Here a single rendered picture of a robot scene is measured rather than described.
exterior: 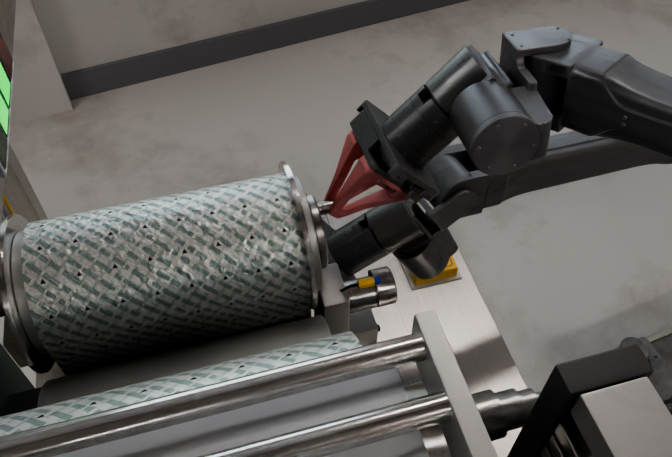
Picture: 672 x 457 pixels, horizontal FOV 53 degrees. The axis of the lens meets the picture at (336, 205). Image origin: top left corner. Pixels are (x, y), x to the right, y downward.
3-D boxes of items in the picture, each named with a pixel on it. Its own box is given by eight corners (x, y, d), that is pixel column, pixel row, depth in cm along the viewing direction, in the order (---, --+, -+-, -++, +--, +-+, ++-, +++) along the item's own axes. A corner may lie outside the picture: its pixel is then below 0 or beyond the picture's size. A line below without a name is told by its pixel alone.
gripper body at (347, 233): (328, 242, 87) (376, 213, 85) (350, 307, 80) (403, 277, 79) (302, 219, 82) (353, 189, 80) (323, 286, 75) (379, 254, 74)
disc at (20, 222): (58, 402, 62) (-4, 309, 51) (52, 403, 61) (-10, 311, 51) (59, 279, 71) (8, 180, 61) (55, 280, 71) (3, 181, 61)
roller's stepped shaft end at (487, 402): (547, 431, 46) (559, 412, 43) (465, 455, 44) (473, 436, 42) (526, 389, 48) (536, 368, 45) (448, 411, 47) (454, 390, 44)
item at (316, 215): (332, 260, 61) (313, 184, 63) (311, 265, 61) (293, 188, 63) (324, 272, 69) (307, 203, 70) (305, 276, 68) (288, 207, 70)
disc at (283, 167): (320, 337, 66) (315, 240, 55) (315, 339, 66) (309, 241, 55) (288, 230, 76) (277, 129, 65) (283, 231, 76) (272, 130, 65)
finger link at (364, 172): (341, 195, 72) (404, 137, 69) (361, 243, 67) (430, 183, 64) (296, 169, 68) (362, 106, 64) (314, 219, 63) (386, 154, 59)
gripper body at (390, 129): (391, 139, 70) (445, 90, 67) (427, 206, 63) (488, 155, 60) (351, 110, 65) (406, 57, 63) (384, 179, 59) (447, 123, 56)
